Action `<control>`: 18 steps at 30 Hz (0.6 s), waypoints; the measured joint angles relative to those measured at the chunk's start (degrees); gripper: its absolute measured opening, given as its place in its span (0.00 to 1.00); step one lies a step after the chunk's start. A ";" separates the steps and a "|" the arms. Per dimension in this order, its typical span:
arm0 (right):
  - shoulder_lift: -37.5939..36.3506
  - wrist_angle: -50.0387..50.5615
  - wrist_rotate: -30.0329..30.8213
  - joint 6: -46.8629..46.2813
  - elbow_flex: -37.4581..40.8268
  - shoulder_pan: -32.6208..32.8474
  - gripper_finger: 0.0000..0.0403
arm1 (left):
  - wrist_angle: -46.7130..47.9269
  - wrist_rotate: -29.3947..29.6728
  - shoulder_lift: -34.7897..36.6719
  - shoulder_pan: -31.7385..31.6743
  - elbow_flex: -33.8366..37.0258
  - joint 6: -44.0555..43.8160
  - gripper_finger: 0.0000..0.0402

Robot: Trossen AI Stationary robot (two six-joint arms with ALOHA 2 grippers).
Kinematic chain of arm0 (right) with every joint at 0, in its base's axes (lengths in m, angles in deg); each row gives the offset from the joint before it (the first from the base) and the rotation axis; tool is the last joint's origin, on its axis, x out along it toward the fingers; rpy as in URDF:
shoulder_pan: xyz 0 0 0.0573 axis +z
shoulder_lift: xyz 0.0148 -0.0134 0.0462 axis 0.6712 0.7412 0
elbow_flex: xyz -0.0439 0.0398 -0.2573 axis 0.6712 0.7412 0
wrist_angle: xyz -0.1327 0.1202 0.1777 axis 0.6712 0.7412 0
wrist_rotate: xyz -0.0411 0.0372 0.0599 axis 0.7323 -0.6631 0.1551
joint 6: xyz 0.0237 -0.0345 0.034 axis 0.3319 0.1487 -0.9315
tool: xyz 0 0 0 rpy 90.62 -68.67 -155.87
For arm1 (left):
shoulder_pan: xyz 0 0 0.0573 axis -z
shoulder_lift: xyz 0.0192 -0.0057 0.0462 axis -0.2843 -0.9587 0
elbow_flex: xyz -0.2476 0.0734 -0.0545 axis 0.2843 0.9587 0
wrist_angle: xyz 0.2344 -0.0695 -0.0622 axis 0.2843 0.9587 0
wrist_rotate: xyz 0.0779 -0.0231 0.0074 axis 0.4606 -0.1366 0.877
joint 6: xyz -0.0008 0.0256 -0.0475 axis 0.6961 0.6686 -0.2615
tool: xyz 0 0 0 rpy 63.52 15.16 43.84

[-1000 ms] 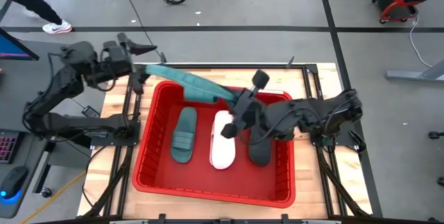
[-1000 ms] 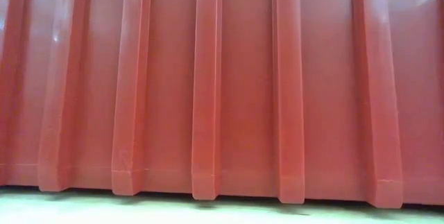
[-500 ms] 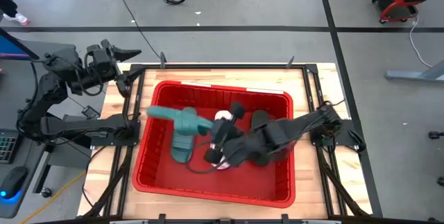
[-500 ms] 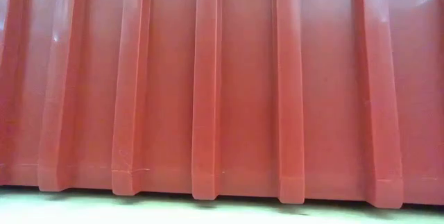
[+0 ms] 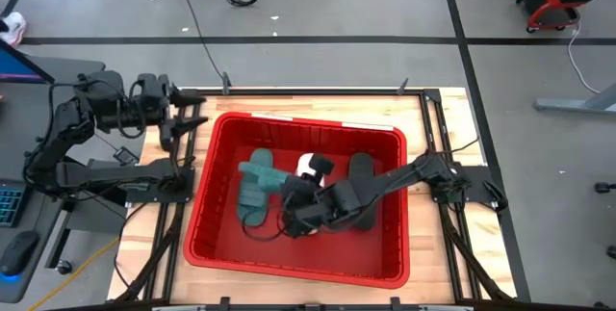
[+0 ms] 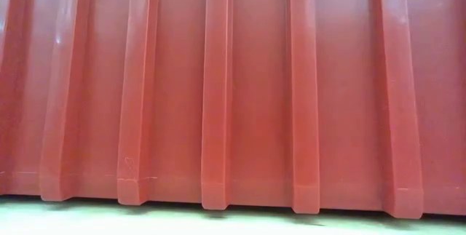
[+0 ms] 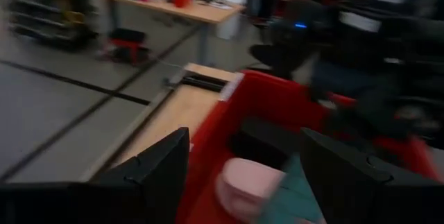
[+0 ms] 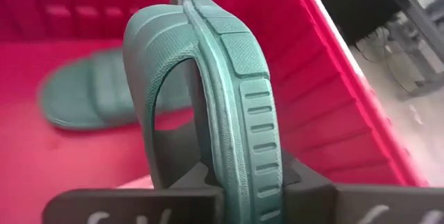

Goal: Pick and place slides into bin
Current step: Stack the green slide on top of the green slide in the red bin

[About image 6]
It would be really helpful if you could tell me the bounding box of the red ribbed plastic bin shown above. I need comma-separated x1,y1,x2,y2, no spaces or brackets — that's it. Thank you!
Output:
0,0,466,220

